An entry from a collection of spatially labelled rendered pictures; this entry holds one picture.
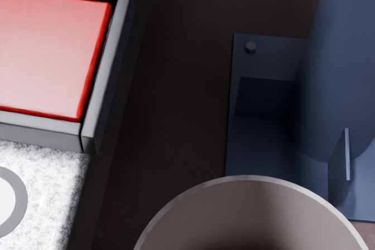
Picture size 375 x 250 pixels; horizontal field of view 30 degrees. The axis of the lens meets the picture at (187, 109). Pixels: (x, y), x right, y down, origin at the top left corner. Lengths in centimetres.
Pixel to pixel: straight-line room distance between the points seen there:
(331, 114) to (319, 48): 14
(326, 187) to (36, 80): 104
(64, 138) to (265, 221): 73
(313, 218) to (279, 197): 5
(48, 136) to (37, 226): 4
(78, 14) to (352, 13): 69
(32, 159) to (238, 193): 64
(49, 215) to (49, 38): 7
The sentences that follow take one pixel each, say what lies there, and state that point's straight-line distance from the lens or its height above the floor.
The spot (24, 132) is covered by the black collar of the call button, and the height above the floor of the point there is 93.
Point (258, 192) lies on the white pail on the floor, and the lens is 91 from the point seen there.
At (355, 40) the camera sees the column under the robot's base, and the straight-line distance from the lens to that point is 100.
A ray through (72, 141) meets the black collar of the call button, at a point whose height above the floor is 93.
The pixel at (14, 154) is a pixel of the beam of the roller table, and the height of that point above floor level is 91.
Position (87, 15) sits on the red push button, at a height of 93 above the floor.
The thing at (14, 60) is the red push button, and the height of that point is 93.
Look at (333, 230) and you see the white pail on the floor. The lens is 91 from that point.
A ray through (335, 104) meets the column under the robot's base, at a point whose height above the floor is 21.
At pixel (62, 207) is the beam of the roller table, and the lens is 28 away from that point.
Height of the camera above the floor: 117
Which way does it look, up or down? 61 degrees down
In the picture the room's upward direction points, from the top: 4 degrees clockwise
